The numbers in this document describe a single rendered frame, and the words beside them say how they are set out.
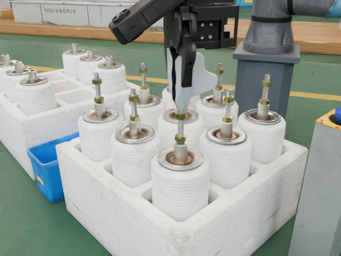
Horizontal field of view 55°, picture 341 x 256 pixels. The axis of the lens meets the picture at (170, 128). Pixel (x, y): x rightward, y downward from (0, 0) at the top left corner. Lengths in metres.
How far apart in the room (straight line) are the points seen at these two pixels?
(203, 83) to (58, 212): 0.53
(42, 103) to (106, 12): 1.95
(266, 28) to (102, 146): 0.59
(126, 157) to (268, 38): 0.59
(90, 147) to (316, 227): 0.45
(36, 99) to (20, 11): 2.40
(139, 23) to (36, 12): 2.80
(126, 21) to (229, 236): 0.39
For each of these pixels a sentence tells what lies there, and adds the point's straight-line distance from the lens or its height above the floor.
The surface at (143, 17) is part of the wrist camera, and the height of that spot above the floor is 0.48.
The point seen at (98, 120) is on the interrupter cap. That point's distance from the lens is 0.68.
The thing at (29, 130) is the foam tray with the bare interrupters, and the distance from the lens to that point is 0.93.
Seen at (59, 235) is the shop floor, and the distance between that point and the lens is 0.80.
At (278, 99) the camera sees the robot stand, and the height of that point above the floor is 0.17.
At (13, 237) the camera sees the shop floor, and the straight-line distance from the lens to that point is 0.83.
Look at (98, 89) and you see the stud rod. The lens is 0.68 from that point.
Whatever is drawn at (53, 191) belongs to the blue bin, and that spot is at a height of 0.04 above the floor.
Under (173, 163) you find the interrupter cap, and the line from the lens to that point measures 0.52.
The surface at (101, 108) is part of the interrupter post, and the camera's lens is 0.69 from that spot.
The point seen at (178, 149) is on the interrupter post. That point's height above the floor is 0.27.
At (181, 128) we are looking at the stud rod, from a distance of 0.51.
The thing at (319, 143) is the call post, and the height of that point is 0.28.
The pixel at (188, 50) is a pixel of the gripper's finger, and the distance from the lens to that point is 0.42.
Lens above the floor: 0.53
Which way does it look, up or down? 26 degrees down
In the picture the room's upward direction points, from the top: straight up
